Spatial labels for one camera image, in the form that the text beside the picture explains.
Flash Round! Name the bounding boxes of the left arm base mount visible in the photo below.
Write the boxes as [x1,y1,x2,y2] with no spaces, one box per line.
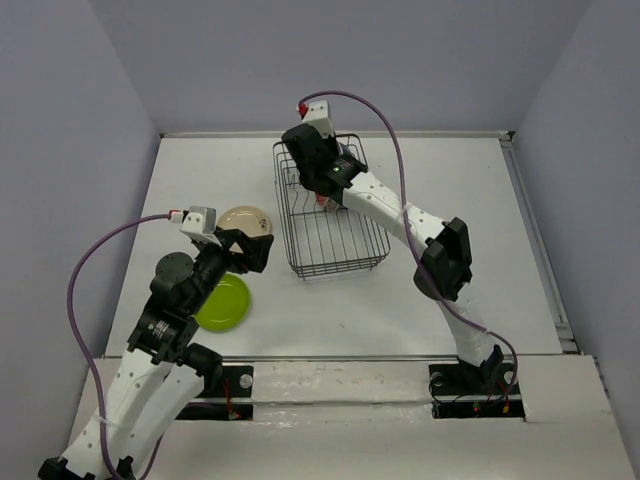
[176,364,254,421]

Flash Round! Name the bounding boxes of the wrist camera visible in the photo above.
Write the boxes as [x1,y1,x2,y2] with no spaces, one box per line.
[298,100,335,139]
[180,206,217,236]

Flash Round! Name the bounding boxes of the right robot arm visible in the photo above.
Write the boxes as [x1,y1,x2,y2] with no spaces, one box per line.
[281,124,504,392]

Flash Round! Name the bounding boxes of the cream plate with flower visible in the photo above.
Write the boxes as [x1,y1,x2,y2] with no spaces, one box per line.
[217,206,272,237]

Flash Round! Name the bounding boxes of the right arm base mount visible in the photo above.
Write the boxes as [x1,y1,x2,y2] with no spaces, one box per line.
[428,351,525,420]

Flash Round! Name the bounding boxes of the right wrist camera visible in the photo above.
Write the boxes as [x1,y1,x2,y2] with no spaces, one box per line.
[298,100,335,139]

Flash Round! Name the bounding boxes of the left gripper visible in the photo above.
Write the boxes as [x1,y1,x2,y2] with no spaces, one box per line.
[188,227,275,313]

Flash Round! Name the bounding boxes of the wire dish rack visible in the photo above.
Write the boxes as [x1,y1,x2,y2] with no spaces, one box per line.
[272,141,391,280]

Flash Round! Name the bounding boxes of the red and teal plate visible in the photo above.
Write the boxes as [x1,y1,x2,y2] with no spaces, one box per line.
[316,195,340,213]

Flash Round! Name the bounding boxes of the lime green plate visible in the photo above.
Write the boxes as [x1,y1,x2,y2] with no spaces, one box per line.
[195,273,251,333]

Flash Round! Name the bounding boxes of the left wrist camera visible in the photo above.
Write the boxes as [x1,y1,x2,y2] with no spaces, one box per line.
[180,206,217,236]

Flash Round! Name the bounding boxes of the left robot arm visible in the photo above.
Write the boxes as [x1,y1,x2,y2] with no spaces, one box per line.
[38,228,274,479]

